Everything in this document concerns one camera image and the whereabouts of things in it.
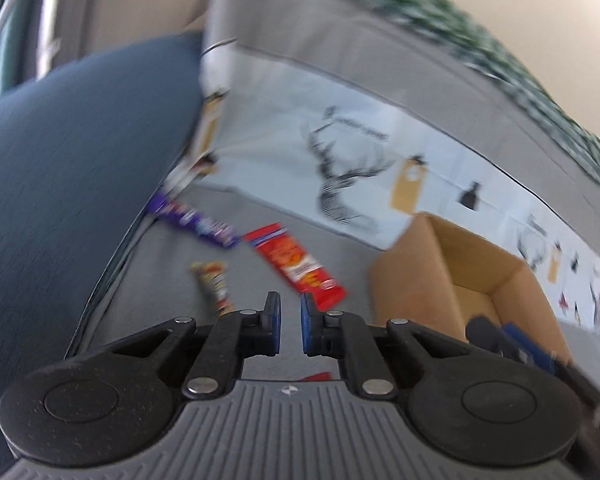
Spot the red square snack packet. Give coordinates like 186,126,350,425
302,372,332,382

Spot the long red snack pack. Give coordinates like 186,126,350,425
242,223,347,312

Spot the yellow snack wrapper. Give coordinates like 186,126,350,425
189,260,235,315

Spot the brown cardboard box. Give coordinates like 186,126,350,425
370,214,572,362

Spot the grey sofa seat cushion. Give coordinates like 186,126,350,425
76,185,379,380

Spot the purple candy bar wrapper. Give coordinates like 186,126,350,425
146,192,240,249

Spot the green checked cloth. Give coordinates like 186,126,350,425
239,0,600,201

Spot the deer print sofa cover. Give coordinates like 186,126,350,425
166,0,600,332

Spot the grey curtain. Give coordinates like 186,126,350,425
0,0,96,99

